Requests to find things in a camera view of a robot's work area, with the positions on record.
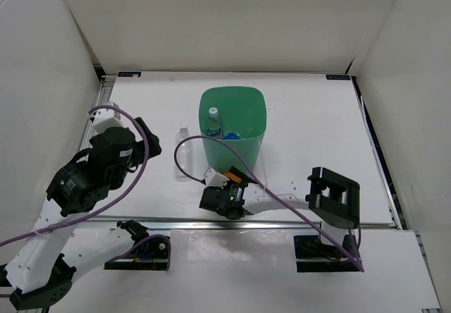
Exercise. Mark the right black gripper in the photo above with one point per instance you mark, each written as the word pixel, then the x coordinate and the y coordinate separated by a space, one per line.
pixel 238 173

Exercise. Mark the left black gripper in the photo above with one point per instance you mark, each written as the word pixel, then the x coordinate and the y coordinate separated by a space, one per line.
pixel 154 146

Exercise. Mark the orange plastic bottle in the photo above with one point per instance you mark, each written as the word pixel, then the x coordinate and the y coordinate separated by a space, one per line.
pixel 234 178

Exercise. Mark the blue label plastic bottle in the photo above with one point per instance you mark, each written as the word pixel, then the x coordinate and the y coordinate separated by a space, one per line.
pixel 231 136

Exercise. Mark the white orange label bottle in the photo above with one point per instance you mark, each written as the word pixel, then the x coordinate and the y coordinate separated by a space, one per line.
pixel 214 123

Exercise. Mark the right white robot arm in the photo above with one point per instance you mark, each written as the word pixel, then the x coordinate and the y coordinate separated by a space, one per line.
pixel 335 199

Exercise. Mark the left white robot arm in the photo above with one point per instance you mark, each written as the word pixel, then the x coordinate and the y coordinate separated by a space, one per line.
pixel 41 274

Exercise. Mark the green plastic bin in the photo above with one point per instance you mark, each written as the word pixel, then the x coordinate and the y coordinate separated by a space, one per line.
pixel 243 111

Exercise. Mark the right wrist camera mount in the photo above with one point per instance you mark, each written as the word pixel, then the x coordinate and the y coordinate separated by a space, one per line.
pixel 212 178

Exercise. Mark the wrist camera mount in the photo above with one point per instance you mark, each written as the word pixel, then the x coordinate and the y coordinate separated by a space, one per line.
pixel 103 119
pixel 212 178

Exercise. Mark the aluminium front rail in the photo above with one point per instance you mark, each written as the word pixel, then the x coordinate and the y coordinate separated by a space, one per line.
pixel 165 224

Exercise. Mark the aluminium rail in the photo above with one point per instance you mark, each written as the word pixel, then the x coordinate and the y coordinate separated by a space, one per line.
pixel 165 224
pixel 102 96

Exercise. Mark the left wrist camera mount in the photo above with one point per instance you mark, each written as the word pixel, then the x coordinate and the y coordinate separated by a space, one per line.
pixel 103 119

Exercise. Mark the aluminium left rail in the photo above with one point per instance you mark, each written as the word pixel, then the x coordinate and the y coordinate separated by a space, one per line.
pixel 102 96

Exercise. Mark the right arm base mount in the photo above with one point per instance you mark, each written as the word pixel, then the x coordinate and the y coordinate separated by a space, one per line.
pixel 312 256

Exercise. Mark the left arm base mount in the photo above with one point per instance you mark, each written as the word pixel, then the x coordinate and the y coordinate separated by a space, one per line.
pixel 151 250

